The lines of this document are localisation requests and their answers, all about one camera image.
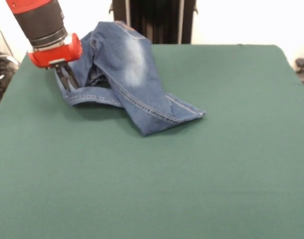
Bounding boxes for black wheeled base leg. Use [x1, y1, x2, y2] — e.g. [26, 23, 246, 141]
[0, 36, 20, 103]

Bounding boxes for dark green table cloth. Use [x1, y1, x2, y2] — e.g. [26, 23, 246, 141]
[0, 44, 304, 239]

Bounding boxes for blue denim jeans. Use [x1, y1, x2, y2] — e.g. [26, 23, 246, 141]
[54, 21, 207, 137]

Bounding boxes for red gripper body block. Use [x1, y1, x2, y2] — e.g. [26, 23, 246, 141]
[27, 32, 83, 70]

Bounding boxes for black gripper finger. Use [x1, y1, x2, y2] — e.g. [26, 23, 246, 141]
[53, 63, 72, 92]
[64, 64, 80, 89]

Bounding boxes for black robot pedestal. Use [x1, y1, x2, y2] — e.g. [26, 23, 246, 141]
[113, 0, 196, 45]

